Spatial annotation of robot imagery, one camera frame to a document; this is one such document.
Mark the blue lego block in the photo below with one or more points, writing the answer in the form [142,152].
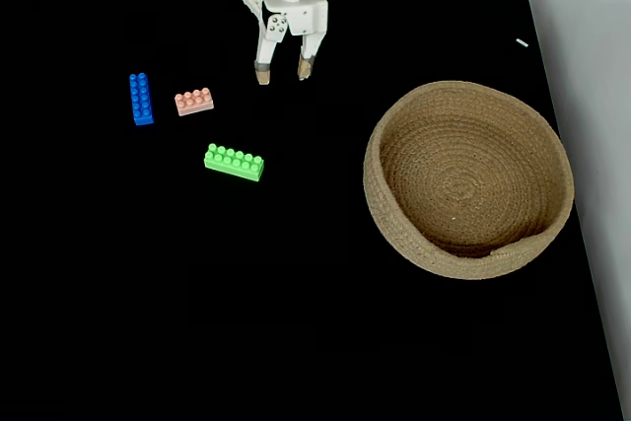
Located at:
[141,99]

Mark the pink lego block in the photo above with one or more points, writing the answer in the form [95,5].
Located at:
[194,102]

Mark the green lego block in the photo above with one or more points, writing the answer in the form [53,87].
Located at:
[234,163]

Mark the small white scrap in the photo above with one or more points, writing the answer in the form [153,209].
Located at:
[522,43]

